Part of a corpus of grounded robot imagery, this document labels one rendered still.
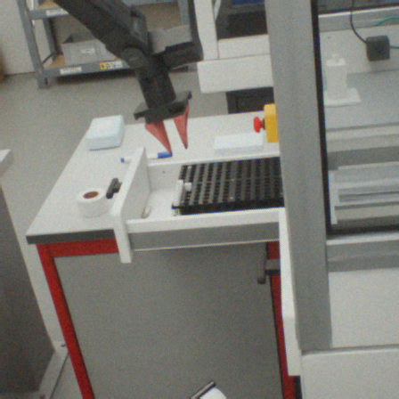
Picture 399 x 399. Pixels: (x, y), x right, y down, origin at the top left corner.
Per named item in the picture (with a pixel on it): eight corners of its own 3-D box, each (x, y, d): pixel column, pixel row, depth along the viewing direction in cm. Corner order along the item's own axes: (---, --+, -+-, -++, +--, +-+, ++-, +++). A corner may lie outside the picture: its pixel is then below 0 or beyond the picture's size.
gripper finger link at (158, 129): (192, 152, 124) (176, 105, 120) (156, 161, 125) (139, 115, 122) (197, 139, 130) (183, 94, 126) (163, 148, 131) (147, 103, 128)
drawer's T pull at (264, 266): (257, 286, 98) (256, 279, 98) (258, 258, 105) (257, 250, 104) (282, 284, 98) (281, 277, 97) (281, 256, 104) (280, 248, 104)
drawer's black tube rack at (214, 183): (176, 236, 126) (170, 206, 124) (185, 192, 142) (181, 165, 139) (295, 227, 123) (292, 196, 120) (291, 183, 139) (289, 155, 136)
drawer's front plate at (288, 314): (289, 378, 92) (282, 314, 87) (284, 261, 117) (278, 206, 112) (301, 378, 92) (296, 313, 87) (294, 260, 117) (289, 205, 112)
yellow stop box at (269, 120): (264, 144, 157) (261, 115, 154) (264, 132, 164) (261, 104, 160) (286, 142, 157) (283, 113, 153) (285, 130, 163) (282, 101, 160)
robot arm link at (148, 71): (130, 42, 122) (122, 50, 117) (165, 32, 121) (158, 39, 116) (142, 77, 125) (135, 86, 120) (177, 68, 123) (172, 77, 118)
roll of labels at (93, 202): (73, 214, 157) (69, 199, 155) (93, 200, 162) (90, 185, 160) (95, 219, 153) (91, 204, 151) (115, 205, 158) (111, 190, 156)
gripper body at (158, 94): (188, 109, 120) (175, 70, 117) (135, 123, 123) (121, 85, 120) (193, 98, 126) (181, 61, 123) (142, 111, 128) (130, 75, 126)
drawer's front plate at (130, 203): (122, 264, 124) (109, 213, 119) (146, 191, 149) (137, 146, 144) (131, 264, 123) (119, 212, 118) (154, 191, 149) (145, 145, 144)
